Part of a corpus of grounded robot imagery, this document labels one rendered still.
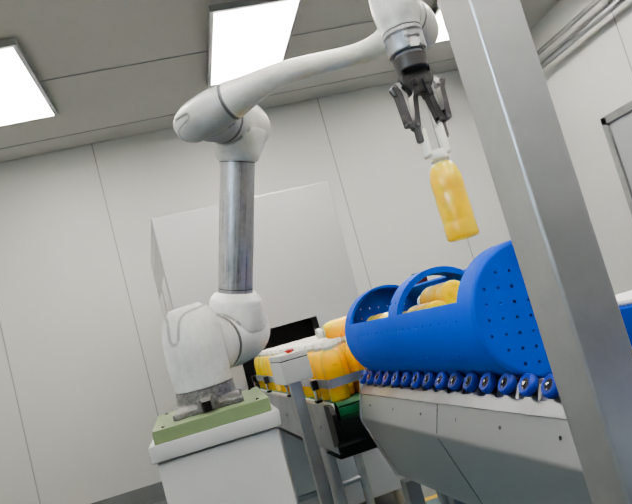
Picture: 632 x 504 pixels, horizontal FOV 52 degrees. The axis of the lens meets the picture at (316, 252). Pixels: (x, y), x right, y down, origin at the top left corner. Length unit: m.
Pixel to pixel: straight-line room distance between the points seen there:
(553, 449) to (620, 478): 0.54
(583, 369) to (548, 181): 0.19
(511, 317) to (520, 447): 0.25
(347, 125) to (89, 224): 2.76
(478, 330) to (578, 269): 0.64
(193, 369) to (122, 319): 4.73
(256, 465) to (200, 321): 0.38
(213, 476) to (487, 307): 0.77
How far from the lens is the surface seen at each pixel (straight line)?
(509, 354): 1.35
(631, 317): 1.68
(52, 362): 6.50
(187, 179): 6.58
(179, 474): 1.67
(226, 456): 1.66
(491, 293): 1.34
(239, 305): 1.85
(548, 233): 0.68
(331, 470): 2.56
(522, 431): 1.33
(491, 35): 0.73
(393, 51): 1.52
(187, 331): 1.71
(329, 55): 1.69
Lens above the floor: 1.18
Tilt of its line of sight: 6 degrees up
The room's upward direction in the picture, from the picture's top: 15 degrees counter-clockwise
